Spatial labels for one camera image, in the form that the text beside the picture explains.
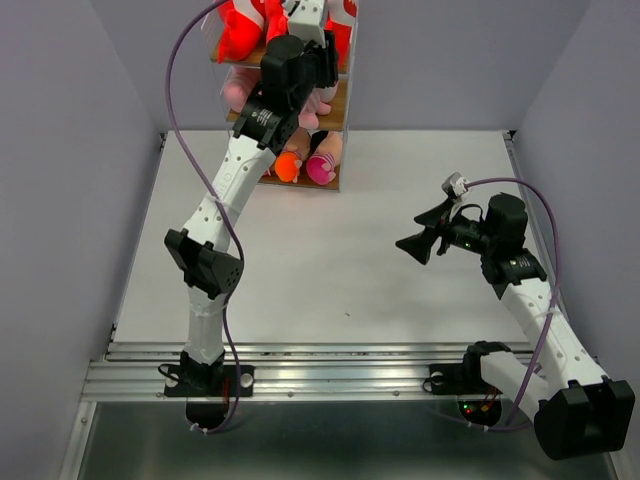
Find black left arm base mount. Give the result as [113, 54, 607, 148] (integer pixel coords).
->
[157, 363, 256, 435]

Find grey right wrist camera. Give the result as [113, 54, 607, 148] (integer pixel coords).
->
[441, 172, 468, 215]

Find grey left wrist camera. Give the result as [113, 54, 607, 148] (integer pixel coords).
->
[281, 0, 329, 48]

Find red fish plush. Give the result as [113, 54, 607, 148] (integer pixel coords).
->
[264, 0, 288, 43]
[217, 0, 266, 63]

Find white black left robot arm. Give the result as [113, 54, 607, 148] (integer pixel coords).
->
[165, 30, 339, 394]

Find red shark plush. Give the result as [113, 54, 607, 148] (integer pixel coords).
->
[328, 0, 358, 54]

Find wooden three-tier wire shelf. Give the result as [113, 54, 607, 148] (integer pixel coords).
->
[201, 3, 356, 189]

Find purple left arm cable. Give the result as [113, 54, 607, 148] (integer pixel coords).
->
[164, 0, 247, 436]

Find aluminium mounting rail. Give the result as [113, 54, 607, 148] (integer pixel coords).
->
[79, 341, 556, 404]

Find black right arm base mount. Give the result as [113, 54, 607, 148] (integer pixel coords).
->
[422, 341, 511, 429]

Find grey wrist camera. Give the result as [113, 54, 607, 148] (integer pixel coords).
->
[281, 0, 329, 48]
[441, 172, 468, 215]

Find boy doll orange shorts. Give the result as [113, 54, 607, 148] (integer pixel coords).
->
[273, 128, 311, 183]

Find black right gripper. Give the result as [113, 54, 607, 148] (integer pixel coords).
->
[394, 196, 497, 264]

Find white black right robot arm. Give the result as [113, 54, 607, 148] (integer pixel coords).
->
[395, 193, 635, 460]

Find pink pig plush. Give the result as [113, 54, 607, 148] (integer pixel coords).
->
[222, 66, 261, 113]
[298, 88, 335, 130]

